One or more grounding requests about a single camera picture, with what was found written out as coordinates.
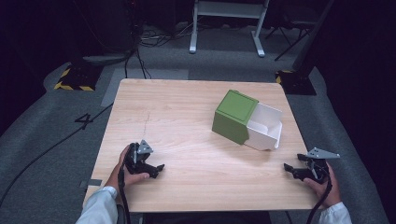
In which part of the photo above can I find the left hand-held gripper black cable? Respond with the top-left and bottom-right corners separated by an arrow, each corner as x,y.
117,166 -> 133,224

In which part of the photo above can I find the green storage box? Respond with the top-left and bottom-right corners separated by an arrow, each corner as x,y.
211,89 -> 260,146

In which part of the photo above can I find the person's right hand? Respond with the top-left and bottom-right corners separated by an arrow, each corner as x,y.
303,162 -> 342,209

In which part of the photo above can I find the yellow black striped base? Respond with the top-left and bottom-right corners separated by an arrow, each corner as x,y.
53,63 -> 105,92
275,69 -> 318,96

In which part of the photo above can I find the dark slanted pole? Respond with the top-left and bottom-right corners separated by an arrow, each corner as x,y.
292,0 -> 336,77

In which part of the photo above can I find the person's left hand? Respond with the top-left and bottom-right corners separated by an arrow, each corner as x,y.
105,144 -> 150,193

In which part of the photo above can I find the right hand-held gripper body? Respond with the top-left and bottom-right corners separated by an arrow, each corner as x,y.
296,147 -> 341,185

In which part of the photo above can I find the right hand-held gripper black cable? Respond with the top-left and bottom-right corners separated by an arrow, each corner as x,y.
305,178 -> 333,224

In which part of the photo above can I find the bundle of floor cables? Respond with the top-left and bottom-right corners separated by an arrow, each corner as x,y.
136,17 -> 204,49

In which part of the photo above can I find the white drawer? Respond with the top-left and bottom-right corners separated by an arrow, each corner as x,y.
243,102 -> 284,152

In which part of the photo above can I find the white metal stand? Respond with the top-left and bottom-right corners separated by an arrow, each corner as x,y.
189,0 -> 271,58

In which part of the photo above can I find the large black equipment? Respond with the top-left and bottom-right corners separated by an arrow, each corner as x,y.
71,0 -> 145,64

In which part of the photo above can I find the long black floor cable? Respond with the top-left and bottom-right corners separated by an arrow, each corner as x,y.
0,102 -> 114,207

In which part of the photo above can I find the hand-held gripper black cable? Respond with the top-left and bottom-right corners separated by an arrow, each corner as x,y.
305,178 -> 333,224
117,166 -> 133,224

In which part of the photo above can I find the black folding stand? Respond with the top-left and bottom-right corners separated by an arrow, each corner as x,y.
264,18 -> 316,63

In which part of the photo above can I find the grey tape piece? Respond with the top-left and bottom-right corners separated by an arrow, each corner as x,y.
78,178 -> 104,189

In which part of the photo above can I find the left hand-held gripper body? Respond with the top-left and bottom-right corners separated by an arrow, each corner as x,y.
123,139 -> 158,175

